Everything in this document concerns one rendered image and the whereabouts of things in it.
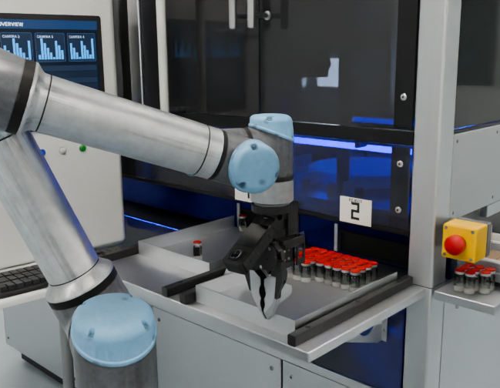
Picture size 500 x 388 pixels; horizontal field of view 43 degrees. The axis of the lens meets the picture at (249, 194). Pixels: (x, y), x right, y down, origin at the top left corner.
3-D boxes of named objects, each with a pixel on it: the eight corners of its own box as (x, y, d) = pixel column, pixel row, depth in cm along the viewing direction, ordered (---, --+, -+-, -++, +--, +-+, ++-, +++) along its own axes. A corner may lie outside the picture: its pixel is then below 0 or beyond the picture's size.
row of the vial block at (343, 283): (295, 271, 145) (295, 252, 144) (361, 290, 133) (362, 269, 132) (289, 274, 143) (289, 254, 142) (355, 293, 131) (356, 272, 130)
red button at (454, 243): (450, 249, 129) (451, 231, 128) (468, 254, 127) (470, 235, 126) (441, 254, 127) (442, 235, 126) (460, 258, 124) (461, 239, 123)
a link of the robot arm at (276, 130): (237, 114, 109) (282, 112, 112) (238, 176, 112) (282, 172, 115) (255, 118, 102) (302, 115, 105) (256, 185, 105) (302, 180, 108)
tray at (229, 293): (301, 261, 153) (301, 247, 152) (396, 287, 135) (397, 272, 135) (196, 301, 129) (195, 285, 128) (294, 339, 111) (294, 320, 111)
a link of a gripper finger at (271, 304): (296, 316, 116) (296, 267, 114) (275, 326, 111) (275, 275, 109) (283, 311, 118) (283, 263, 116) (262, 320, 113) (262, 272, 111)
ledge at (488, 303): (462, 281, 143) (463, 273, 143) (521, 296, 135) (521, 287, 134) (433, 299, 134) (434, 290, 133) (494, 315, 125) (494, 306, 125)
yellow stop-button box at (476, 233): (456, 249, 135) (458, 215, 134) (489, 255, 130) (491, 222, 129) (440, 257, 130) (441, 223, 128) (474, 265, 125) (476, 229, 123)
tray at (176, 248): (233, 226, 184) (233, 215, 183) (303, 244, 166) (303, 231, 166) (139, 254, 160) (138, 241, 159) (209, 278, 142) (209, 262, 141)
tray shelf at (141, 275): (221, 230, 187) (221, 224, 187) (441, 286, 141) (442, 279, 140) (79, 271, 153) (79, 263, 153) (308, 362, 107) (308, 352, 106)
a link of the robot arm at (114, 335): (82, 424, 85) (74, 330, 82) (69, 378, 97) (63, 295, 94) (169, 405, 89) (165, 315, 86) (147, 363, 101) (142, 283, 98)
